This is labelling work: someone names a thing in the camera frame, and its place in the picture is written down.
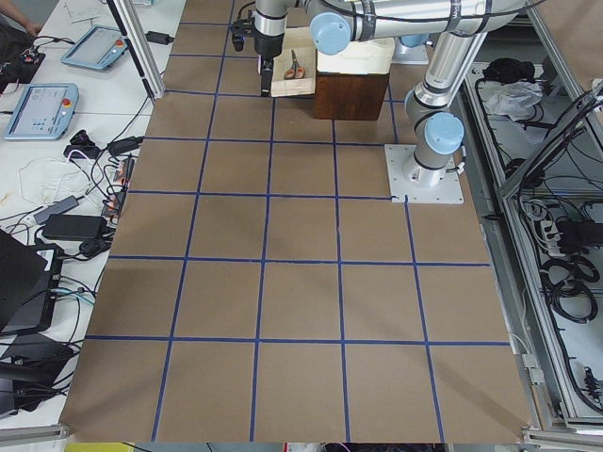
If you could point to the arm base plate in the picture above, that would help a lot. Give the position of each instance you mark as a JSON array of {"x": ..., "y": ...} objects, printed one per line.
[{"x": 411, "y": 183}]

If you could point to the aluminium frame post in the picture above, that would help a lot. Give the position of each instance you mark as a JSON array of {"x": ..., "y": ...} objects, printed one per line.
[{"x": 127, "y": 20}]

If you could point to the white crumpled cloth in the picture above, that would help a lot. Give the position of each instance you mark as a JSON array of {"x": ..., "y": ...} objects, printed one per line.
[{"x": 516, "y": 101}]

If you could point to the upper blue teach pendant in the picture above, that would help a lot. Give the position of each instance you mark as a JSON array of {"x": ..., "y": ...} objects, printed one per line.
[{"x": 97, "y": 49}]

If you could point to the lower blue teach pendant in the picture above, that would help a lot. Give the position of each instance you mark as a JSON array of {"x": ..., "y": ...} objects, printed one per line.
[{"x": 43, "y": 112}]

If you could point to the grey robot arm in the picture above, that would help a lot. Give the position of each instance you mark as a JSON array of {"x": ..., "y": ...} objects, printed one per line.
[{"x": 461, "y": 27}]

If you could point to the brown wooden drawer cabinet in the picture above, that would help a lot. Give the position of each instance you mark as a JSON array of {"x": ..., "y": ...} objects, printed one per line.
[{"x": 337, "y": 96}]

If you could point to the blue teach pendant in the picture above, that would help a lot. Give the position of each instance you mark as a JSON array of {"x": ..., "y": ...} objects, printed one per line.
[
  {"x": 97, "y": 49},
  {"x": 43, "y": 112}
]

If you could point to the grey orange scissors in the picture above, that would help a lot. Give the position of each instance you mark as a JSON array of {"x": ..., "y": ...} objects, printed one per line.
[{"x": 296, "y": 71}]

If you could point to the black laptop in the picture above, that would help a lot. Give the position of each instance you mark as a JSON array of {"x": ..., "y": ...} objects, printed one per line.
[{"x": 29, "y": 277}]

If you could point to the black power adapter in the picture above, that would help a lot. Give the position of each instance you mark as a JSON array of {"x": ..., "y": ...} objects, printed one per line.
[{"x": 73, "y": 227}]

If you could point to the white plastic tray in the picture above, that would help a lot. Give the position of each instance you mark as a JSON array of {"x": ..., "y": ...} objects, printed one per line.
[{"x": 360, "y": 57}]

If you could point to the black small adapter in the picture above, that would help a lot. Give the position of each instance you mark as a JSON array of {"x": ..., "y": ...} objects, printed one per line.
[{"x": 159, "y": 37}]

